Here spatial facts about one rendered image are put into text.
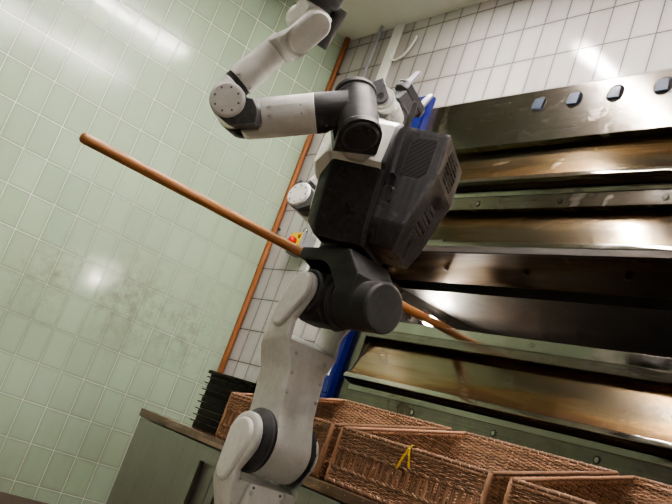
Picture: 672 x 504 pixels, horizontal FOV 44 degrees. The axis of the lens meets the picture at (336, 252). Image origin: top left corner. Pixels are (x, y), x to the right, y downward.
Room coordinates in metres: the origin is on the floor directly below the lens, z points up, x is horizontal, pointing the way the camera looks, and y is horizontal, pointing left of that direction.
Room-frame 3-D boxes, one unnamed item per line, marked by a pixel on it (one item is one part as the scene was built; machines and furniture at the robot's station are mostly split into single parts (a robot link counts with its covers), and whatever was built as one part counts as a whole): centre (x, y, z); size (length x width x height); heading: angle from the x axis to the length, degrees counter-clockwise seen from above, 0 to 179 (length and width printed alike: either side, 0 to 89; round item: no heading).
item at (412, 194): (1.89, -0.05, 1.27); 0.34 x 0.30 x 0.36; 159
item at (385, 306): (1.85, -0.06, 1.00); 0.28 x 0.13 x 0.18; 36
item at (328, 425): (2.70, -0.18, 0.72); 0.56 x 0.49 x 0.28; 36
